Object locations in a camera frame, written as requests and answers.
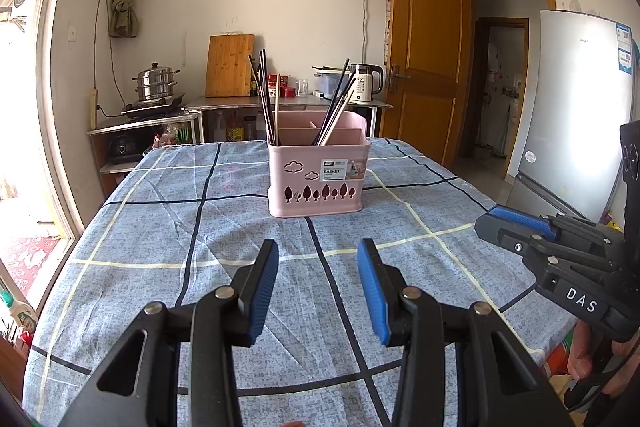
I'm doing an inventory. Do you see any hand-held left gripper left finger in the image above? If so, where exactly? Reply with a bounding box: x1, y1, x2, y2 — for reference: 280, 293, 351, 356
57, 238, 280, 427

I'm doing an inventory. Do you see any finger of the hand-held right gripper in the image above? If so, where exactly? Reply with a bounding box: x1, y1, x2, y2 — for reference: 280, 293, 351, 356
487, 205, 626, 258
474, 213, 566, 288

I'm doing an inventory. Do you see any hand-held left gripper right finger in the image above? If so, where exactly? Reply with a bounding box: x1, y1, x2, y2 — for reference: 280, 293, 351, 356
356, 238, 576, 427

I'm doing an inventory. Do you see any pink plastic chopstick basket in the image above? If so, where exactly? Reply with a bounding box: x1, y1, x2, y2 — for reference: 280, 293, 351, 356
267, 111, 372, 219

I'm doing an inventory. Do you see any brown wooden chopstick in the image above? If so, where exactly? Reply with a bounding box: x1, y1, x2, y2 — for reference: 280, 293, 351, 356
272, 74, 281, 146

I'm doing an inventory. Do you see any black chopstick with patterned band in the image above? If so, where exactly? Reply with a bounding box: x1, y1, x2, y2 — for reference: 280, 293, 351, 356
257, 51, 276, 146
248, 54, 274, 146

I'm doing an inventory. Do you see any plain black chopstick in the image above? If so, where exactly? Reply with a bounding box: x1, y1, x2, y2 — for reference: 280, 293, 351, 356
262, 48, 277, 146
318, 73, 355, 146
312, 58, 351, 146
315, 67, 353, 146

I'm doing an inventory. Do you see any person's right hand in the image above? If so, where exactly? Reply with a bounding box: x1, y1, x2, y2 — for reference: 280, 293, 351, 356
567, 322, 640, 397

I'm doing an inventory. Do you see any silver refrigerator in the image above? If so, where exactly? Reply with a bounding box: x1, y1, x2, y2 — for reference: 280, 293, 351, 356
505, 9, 640, 229

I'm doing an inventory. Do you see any blue checked tablecloth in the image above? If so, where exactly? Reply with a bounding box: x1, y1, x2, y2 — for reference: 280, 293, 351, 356
22, 138, 576, 427

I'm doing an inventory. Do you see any steel kitchen counter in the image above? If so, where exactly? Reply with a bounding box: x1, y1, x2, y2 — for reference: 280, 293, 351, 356
182, 94, 394, 144

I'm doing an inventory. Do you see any red lidded jar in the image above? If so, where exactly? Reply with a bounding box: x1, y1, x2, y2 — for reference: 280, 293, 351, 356
267, 74, 296, 98

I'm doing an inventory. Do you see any brown wooden door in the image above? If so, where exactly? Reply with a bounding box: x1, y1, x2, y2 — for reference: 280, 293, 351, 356
390, 0, 474, 168

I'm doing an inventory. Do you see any white electric kettle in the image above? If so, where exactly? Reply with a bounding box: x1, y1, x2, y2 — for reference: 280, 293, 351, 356
348, 63, 385, 104

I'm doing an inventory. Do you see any low steel stand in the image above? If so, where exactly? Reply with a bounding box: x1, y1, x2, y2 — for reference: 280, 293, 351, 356
86, 111, 204, 198

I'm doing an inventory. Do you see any clear plastic storage box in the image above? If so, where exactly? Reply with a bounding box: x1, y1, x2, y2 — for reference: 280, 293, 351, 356
312, 67, 351, 100

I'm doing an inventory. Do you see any gas stove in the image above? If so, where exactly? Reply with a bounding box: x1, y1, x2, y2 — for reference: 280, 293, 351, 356
120, 94, 186, 120

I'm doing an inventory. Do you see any wooden cutting board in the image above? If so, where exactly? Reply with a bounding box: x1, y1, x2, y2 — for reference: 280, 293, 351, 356
205, 34, 256, 98

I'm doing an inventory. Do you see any steel steamer pot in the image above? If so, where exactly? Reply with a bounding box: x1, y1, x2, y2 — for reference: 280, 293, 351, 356
132, 62, 181, 103

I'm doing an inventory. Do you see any red patterned rug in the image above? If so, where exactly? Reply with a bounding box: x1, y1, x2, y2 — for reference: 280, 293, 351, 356
0, 234, 62, 309

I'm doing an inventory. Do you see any green capped detergent bottle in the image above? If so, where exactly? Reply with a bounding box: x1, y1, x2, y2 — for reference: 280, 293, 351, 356
0, 289, 39, 339

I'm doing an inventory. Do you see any metal door handle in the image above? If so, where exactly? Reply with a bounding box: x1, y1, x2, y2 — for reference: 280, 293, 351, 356
389, 64, 412, 94

